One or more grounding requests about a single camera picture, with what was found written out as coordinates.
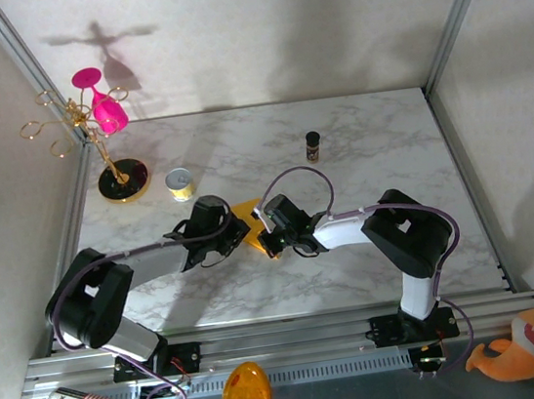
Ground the yellow tin can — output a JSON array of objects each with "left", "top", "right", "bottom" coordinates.
[{"left": 163, "top": 166, "right": 199, "bottom": 205}]

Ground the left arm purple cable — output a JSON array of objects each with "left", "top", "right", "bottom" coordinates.
[{"left": 36, "top": 198, "right": 259, "bottom": 399}]

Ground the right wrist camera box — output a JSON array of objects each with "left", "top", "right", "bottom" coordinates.
[{"left": 252, "top": 191, "right": 306, "bottom": 235}]

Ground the aluminium mounting rail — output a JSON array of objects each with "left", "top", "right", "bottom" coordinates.
[{"left": 16, "top": 290, "right": 534, "bottom": 399}]

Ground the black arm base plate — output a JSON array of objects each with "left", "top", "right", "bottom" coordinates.
[
  {"left": 368, "top": 304, "right": 461, "bottom": 349},
  {"left": 108, "top": 339, "right": 205, "bottom": 384}
]

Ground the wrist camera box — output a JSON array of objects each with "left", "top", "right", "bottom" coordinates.
[
  {"left": 187, "top": 192, "right": 235, "bottom": 235},
  {"left": 252, "top": 191, "right": 306, "bottom": 235}
]

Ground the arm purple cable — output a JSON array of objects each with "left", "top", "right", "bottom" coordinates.
[
  {"left": 253, "top": 145, "right": 480, "bottom": 399},
  {"left": 36, "top": 198, "right": 259, "bottom": 399}
]

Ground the orange shark plush toy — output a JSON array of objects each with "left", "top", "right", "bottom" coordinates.
[{"left": 458, "top": 306, "right": 534, "bottom": 399}]

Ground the black controller board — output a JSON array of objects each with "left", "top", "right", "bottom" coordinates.
[
  {"left": 134, "top": 378, "right": 191, "bottom": 399},
  {"left": 407, "top": 341, "right": 452, "bottom": 381}
]

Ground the slotted grey cable duct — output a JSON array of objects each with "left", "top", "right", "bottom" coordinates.
[{"left": 133, "top": 348, "right": 414, "bottom": 399}]

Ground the dark spice bottle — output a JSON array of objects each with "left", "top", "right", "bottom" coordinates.
[{"left": 303, "top": 129, "right": 326, "bottom": 166}]

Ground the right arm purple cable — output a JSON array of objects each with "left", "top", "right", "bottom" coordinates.
[{"left": 253, "top": 145, "right": 480, "bottom": 399}]

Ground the orange triangular plastic container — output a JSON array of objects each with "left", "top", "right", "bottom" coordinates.
[{"left": 217, "top": 358, "right": 274, "bottom": 399}]

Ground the aluminium frame post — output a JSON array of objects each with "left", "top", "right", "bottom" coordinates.
[
  {"left": 410, "top": 0, "right": 519, "bottom": 98},
  {"left": 0, "top": 0, "right": 93, "bottom": 155}
]

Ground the aluminium side rail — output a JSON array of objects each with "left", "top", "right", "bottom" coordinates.
[
  {"left": 17, "top": 136, "right": 120, "bottom": 359},
  {"left": 423, "top": 78, "right": 531, "bottom": 304}
]

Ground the gold glass rack stand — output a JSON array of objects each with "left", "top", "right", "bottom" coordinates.
[{"left": 14, "top": 77, "right": 154, "bottom": 216}]

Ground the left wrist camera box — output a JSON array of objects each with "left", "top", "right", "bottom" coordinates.
[{"left": 187, "top": 192, "right": 235, "bottom": 235}]

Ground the pink wine glass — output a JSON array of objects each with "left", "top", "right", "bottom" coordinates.
[{"left": 70, "top": 63, "right": 132, "bottom": 140}]

